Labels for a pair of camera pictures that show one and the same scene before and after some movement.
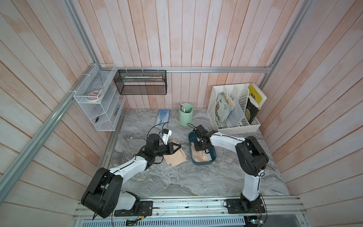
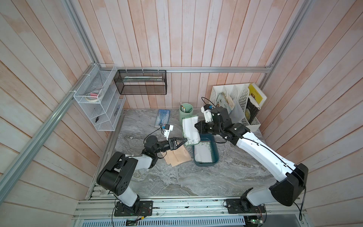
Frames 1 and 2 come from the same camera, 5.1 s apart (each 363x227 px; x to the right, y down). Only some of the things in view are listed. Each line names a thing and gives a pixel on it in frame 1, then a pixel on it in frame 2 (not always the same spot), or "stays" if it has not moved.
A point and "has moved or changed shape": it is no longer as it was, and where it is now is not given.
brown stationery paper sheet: [177, 158] has moved or changed shape
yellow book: [259, 96] stays
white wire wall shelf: [99, 95] stays
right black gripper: [197, 149] -> [202, 128]
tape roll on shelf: [93, 96] stays
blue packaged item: [163, 117] stays
